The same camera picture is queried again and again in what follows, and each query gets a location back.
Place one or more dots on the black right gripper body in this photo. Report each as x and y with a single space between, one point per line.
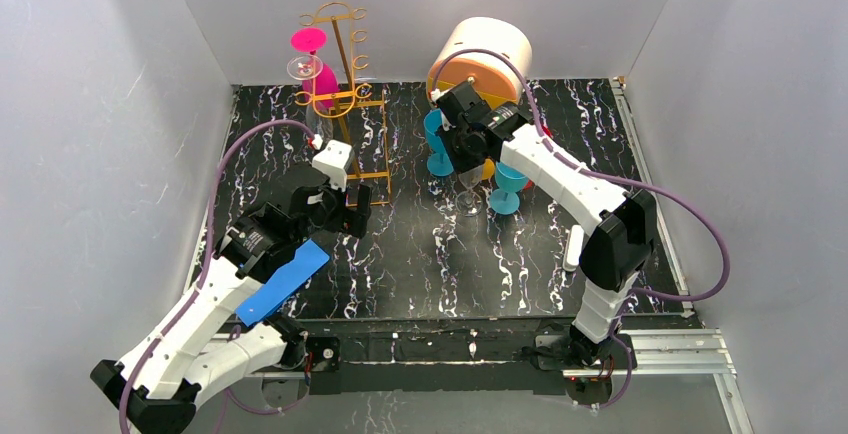
453 107

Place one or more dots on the gold wire glass rack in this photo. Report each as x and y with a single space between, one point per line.
341 52

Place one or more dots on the round pastel drawer cabinet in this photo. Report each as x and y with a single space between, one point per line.
460 60

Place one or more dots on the clear wine glass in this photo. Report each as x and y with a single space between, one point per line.
315 77
468 201

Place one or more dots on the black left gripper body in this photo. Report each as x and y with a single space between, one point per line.
336 207

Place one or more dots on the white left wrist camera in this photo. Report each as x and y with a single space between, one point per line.
332 158

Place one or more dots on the magenta plastic wine glass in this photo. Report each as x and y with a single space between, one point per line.
307 40

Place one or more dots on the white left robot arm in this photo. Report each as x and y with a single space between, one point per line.
159 385

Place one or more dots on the yellow plastic wine glass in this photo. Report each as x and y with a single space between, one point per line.
488 169

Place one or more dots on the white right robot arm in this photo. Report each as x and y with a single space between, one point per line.
621 226

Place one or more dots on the teal wine glass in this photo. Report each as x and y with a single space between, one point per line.
438 163
504 199

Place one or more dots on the blue flat card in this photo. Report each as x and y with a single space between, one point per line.
286 280

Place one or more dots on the white oblong remote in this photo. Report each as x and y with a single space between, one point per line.
573 248

